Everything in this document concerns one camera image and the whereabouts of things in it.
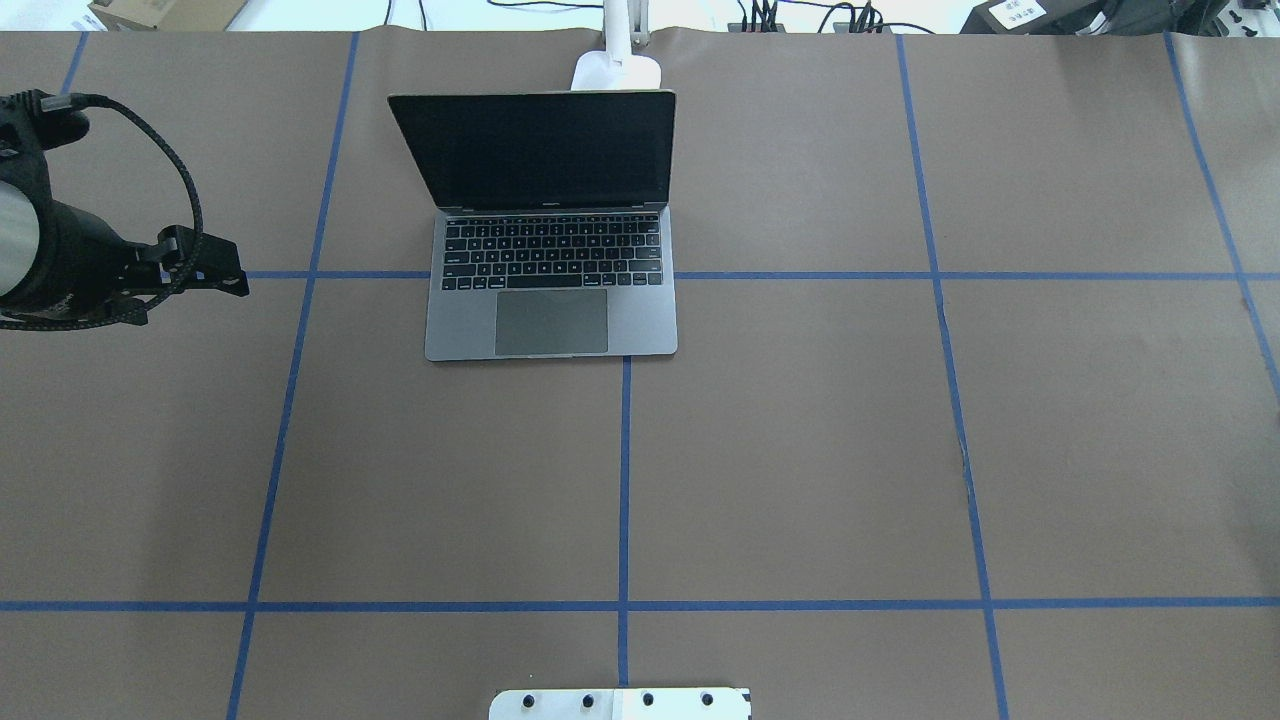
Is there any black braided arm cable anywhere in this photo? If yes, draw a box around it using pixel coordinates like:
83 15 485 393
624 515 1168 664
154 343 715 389
0 92 206 331

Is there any grey laptop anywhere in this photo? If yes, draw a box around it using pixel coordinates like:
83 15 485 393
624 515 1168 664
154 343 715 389
387 88 678 363

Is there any cardboard box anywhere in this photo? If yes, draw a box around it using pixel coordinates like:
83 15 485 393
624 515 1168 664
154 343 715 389
87 0 247 32

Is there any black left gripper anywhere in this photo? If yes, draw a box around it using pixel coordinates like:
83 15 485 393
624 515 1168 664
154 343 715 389
3 90 250 325

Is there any black power strip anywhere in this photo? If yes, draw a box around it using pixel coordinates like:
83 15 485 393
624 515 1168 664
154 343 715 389
716 1 888 33

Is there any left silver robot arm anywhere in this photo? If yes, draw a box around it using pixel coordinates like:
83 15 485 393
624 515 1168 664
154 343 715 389
1 88 250 332

